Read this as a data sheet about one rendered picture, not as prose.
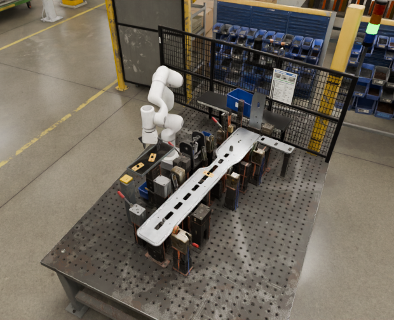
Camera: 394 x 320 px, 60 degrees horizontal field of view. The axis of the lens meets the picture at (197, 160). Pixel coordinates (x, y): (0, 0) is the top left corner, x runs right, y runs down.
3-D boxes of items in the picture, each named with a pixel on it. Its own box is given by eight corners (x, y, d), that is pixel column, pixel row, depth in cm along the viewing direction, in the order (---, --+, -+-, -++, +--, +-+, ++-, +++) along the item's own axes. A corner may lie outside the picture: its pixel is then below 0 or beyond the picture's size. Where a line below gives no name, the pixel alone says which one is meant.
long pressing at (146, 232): (161, 250, 201) (161, 249, 200) (132, 233, 210) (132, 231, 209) (262, 136, 288) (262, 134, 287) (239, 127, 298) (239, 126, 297)
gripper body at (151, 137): (140, 130, 220) (142, 143, 227) (155, 132, 219) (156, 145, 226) (143, 124, 226) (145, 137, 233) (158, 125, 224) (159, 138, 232)
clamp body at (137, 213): (143, 251, 234) (138, 218, 210) (131, 244, 239) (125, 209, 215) (152, 242, 240) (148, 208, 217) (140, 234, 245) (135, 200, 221)
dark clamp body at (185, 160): (187, 201, 270) (187, 165, 245) (174, 194, 275) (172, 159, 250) (195, 193, 277) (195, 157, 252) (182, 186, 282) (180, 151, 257)
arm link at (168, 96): (172, 132, 275) (152, 128, 277) (175, 122, 283) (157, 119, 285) (171, 79, 239) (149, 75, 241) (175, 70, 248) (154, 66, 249)
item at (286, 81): (291, 106, 295) (298, 73, 275) (267, 98, 305) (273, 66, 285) (292, 105, 297) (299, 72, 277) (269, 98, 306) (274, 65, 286)
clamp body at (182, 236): (187, 279, 218) (187, 246, 195) (169, 268, 225) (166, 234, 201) (196, 267, 225) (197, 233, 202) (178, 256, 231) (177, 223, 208)
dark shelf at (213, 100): (282, 133, 289) (283, 130, 287) (195, 101, 327) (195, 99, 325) (292, 121, 303) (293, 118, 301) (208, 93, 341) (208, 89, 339)
